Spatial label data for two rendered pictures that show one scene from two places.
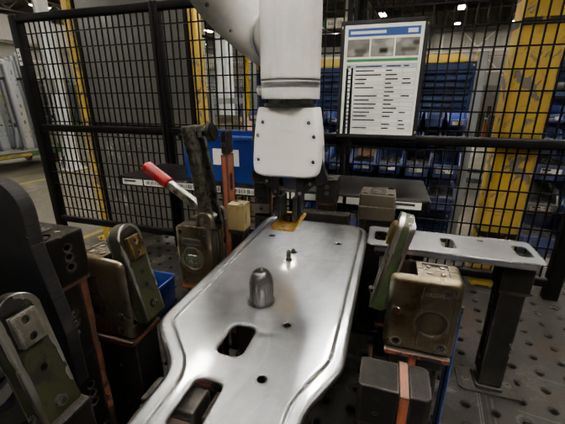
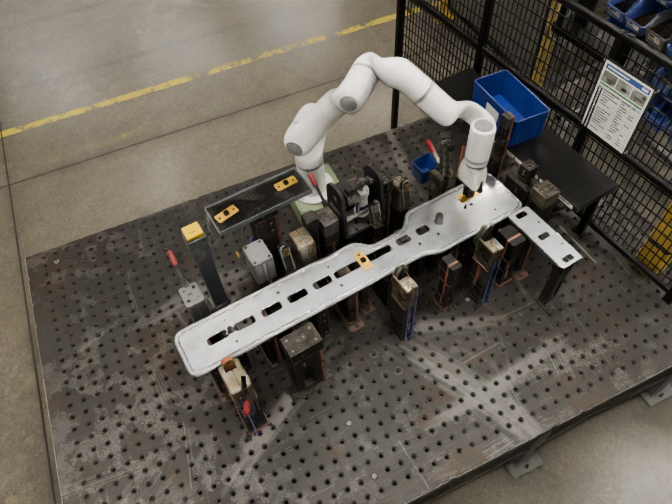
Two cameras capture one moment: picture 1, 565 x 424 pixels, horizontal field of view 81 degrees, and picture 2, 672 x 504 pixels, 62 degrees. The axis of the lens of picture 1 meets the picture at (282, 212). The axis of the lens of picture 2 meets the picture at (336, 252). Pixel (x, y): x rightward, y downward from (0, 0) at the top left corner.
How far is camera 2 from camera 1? 1.76 m
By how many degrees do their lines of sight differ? 49
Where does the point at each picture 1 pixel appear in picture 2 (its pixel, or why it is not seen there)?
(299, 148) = (470, 179)
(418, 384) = (455, 266)
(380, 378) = (448, 260)
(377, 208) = (536, 198)
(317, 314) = (450, 235)
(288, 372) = (427, 245)
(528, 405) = (550, 317)
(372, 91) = (608, 110)
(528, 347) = (595, 306)
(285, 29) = (471, 147)
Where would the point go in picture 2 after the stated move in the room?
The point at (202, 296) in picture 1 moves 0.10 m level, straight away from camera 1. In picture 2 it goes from (422, 209) to (431, 191)
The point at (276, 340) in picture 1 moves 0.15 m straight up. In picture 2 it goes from (431, 236) to (435, 210)
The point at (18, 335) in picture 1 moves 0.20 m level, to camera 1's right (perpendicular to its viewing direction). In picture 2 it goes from (374, 210) to (418, 237)
